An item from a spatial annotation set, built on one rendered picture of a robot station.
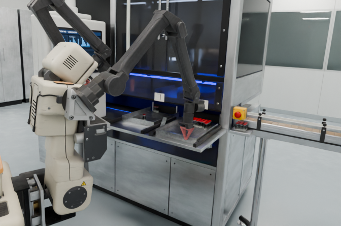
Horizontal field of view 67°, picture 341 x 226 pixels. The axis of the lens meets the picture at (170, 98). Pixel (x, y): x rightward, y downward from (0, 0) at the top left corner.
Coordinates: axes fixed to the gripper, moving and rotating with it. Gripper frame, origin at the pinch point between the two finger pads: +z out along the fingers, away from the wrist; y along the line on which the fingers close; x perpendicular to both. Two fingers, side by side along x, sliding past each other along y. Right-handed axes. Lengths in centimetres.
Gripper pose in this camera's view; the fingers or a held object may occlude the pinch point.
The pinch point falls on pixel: (185, 138)
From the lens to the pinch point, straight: 141.1
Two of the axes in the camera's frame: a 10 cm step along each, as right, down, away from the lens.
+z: -0.9, 9.9, 1.3
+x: -8.6, -1.5, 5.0
